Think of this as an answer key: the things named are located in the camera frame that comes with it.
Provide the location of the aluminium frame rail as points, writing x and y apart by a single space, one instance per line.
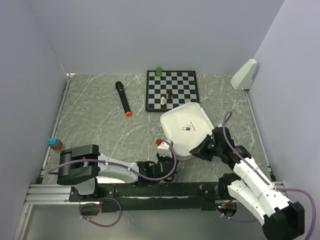
40 194

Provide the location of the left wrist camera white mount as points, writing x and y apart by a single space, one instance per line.
163 147

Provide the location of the green toy on chessboard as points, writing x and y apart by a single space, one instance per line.
158 72

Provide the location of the white wall mounted device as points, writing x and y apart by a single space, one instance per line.
243 78

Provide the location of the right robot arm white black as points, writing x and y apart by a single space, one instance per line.
280 218

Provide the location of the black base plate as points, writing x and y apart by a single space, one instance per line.
160 196

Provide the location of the grey medicine kit case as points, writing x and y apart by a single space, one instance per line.
186 126

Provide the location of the white chess piece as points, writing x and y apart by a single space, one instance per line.
162 101

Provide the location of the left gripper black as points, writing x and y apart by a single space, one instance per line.
159 157

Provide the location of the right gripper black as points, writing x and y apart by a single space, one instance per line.
201 150

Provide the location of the black white chessboard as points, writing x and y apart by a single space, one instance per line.
181 83

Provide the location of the black microphone orange end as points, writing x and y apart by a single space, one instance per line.
121 91

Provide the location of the blue brown toy block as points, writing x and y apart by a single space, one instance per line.
55 144

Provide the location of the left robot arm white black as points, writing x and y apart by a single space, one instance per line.
80 168

